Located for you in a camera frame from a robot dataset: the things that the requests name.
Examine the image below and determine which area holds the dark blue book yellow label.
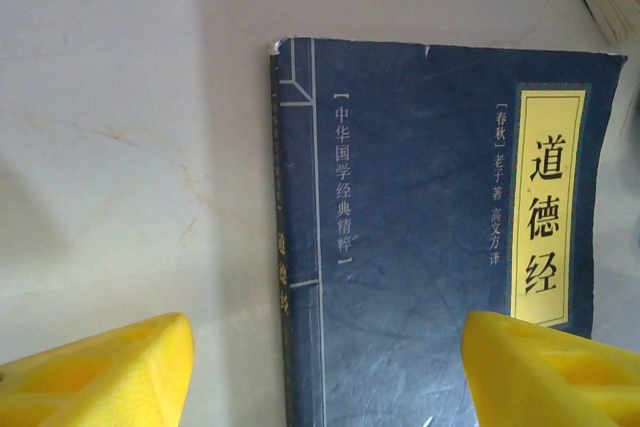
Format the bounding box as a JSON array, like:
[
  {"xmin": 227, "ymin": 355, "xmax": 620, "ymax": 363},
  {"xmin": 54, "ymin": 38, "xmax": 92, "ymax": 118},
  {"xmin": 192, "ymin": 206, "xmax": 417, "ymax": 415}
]
[{"xmin": 263, "ymin": 36, "xmax": 629, "ymax": 427}]

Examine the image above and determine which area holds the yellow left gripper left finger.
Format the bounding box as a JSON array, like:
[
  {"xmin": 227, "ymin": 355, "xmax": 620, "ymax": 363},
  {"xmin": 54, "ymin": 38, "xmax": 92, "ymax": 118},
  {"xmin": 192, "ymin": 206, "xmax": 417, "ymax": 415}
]
[{"xmin": 0, "ymin": 311, "xmax": 195, "ymax": 427}]

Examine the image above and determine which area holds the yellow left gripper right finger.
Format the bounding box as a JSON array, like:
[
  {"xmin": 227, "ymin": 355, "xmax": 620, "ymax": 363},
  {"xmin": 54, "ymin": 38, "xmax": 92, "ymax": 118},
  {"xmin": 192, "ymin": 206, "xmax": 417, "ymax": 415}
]
[{"xmin": 460, "ymin": 310, "xmax": 640, "ymax": 427}]

